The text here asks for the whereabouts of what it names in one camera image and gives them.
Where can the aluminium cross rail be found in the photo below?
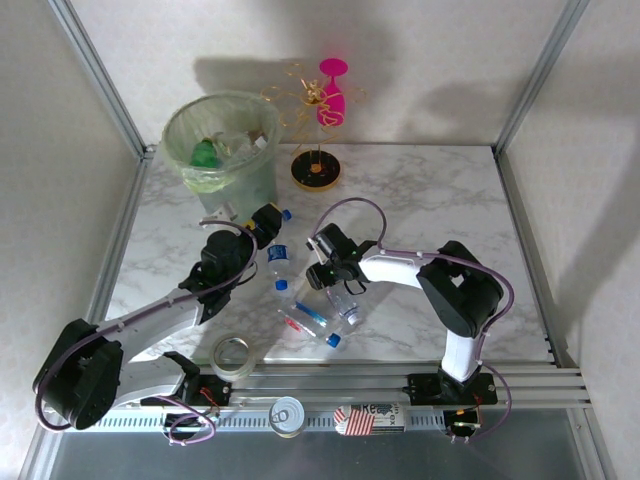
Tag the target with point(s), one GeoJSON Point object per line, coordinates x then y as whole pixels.
{"type": "Point", "coordinates": [320, 385]}

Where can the aluminium frame post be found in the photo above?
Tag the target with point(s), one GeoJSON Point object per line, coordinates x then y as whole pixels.
{"type": "Point", "coordinates": [101, 75]}
{"type": "Point", "coordinates": [540, 75]}

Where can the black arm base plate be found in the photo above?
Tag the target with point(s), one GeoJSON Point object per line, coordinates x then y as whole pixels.
{"type": "Point", "coordinates": [422, 390]}
{"type": "Point", "coordinates": [220, 387]}

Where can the striped printed can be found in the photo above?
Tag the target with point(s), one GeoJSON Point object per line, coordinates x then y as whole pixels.
{"type": "Point", "coordinates": [370, 419]}

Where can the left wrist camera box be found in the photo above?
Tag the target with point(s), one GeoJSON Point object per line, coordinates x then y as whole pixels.
{"type": "Point", "coordinates": [227, 211]}

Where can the clear bottle blue red label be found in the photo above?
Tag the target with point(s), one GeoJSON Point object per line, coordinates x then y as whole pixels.
{"type": "Point", "coordinates": [305, 315]}

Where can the grey mesh waste bin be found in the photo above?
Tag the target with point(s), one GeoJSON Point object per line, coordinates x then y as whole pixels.
{"type": "Point", "coordinates": [250, 190]}

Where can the pink wine glass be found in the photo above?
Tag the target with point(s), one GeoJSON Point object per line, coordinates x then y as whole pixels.
{"type": "Point", "coordinates": [334, 102]}

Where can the clear bottle dark blue label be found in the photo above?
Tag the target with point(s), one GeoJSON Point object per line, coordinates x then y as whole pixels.
{"type": "Point", "coordinates": [286, 215]}
{"type": "Point", "coordinates": [278, 253]}

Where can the silver tin can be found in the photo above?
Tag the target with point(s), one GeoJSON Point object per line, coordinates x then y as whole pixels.
{"type": "Point", "coordinates": [287, 417]}

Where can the aluminium side rail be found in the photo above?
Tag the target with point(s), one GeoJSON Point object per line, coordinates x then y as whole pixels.
{"type": "Point", "coordinates": [515, 200]}
{"type": "Point", "coordinates": [126, 225]}

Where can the small circuit board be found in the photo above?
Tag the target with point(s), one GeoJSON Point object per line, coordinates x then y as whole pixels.
{"type": "Point", "coordinates": [462, 425]}
{"type": "Point", "coordinates": [190, 422]}

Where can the green plastic bottle yellow cap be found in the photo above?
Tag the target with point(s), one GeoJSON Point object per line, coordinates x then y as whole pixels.
{"type": "Point", "coordinates": [205, 156]}

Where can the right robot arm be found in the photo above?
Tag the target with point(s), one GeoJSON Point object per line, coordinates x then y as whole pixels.
{"type": "Point", "coordinates": [460, 295]}

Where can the green plastic bin liner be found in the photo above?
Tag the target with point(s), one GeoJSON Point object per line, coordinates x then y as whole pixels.
{"type": "Point", "coordinates": [205, 180]}

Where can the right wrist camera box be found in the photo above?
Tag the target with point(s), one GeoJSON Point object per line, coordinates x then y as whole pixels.
{"type": "Point", "coordinates": [314, 251]}

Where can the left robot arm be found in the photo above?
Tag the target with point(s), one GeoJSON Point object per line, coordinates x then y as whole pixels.
{"type": "Point", "coordinates": [80, 375]}

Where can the grey metal panel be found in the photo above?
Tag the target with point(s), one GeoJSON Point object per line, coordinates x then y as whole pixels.
{"type": "Point", "coordinates": [320, 460]}

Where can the clear tape roll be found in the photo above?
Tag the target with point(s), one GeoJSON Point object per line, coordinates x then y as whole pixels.
{"type": "Point", "coordinates": [232, 372]}

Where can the long clear bottle white cap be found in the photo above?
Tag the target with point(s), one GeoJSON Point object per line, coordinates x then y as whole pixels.
{"type": "Point", "coordinates": [345, 307]}

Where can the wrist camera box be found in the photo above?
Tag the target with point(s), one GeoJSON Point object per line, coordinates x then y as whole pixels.
{"type": "Point", "coordinates": [227, 211]}
{"type": "Point", "coordinates": [314, 251]}

